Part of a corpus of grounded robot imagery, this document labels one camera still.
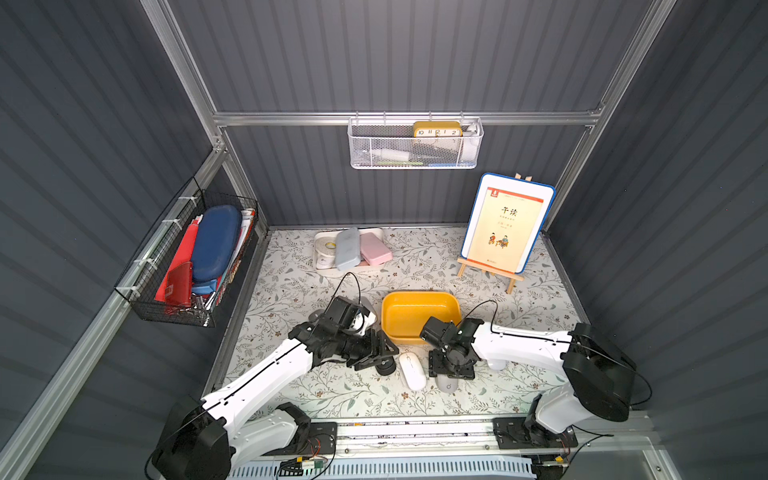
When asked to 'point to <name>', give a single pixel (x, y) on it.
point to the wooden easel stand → (513, 277)
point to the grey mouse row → (446, 384)
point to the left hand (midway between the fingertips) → (391, 359)
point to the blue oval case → (215, 241)
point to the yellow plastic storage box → (406, 314)
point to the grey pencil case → (347, 249)
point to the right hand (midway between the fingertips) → (443, 371)
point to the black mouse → (386, 369)
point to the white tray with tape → (324, 244)
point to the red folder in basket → (175, 287)
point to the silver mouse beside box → (366, 302)
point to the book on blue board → (507, 219)
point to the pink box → (373, 250)
